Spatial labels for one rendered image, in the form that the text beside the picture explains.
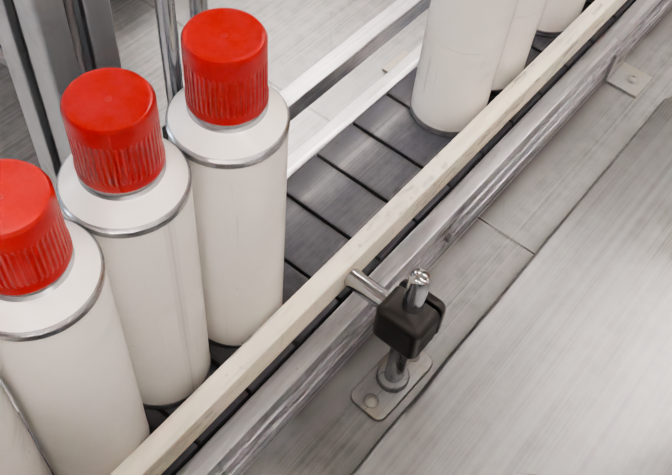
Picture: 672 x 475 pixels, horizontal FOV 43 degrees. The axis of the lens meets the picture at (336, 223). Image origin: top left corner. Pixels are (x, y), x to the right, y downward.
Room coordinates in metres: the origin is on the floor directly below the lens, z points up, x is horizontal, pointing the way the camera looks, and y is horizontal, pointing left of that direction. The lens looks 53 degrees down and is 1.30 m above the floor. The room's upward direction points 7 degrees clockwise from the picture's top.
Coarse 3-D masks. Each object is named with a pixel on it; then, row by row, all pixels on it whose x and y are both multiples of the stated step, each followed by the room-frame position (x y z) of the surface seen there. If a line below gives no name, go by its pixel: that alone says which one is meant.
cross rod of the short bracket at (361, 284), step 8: (352, 272) 0.26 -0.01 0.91; (360, 272) 0.26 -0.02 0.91; (344, 280) 0.25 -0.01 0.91; (352, 280) 0.25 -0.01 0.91; (360, 280) 0.25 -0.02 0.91; (368, 280) 0.25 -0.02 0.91; (352, 288) 0.25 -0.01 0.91; (360, 288) 0.25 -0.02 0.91; (368, 288) 0.25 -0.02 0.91; (376, 288) 0.25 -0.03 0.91; (384, 288) 0.25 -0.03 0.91; (360, 296) 0.25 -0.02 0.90; (368, 296) 0.24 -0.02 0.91; (376, 296) 0.24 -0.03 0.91; (384, 296) 0.24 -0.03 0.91; (376, 304) 0.24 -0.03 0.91
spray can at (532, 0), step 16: (528, 0) 0.44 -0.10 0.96; (544, 0) 0.45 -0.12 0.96; (528, 16) 0.44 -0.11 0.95; (512, 32) 0.44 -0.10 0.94; (528, 32) 0.45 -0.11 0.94; (512, 48) 0.44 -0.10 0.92; (528, 48) 0.45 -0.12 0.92; (512, 64) 0.44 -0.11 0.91; (496, 80) 0.44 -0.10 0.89; (512, 80) 0.45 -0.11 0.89
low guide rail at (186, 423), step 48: (624, 0) 0.54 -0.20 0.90; (576, 48) 0.48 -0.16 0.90; (528, 96) 0.42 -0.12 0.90; (480, 144) 0.37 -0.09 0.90; (432, 192) 0.33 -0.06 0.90; (384, 240) 0.29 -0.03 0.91; (336, 288) 0.25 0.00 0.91; (288, 336) 0.21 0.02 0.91; (240, 384) 0.18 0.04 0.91; (192, 432) 0.16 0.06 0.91
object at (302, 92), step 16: (400, 0) 0.43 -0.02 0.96; (416, 0) 0.43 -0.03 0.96; (384, 16) 0.41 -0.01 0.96; (400, 16) 0.41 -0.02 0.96; (416, 16) 0.43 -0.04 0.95; (368, 32) 0.40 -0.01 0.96; (384, 32) 0.40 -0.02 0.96; (336, 48) 0.38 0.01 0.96; (352, 48) 0.38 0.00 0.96; (368, 48) 0.39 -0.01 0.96; (320, 64) 0.36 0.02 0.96; (336, 64) 0.37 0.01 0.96; (352, 64) 0.37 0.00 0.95; (304, 80) 0.35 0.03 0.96; (320, 80) 0.35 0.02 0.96; (336, 80) 0.36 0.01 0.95; (288, 96) 0.33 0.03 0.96; (304, 96) 0.34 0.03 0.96; (320, 96) 0.35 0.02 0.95
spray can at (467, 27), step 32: (448, 0) 0.40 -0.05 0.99; (480, 0) 0.40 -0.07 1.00; (512, 0) 0.40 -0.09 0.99; (448, 32) 0.40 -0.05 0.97; (480, 32) 0.40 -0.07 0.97; (448, 64) 0.40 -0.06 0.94; (480, 64) 0.40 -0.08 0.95; (416, 96) 0.41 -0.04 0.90; (448, 96) 0.40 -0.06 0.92; (480, 96) 0.40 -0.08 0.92; (448, 128) 0.40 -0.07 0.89
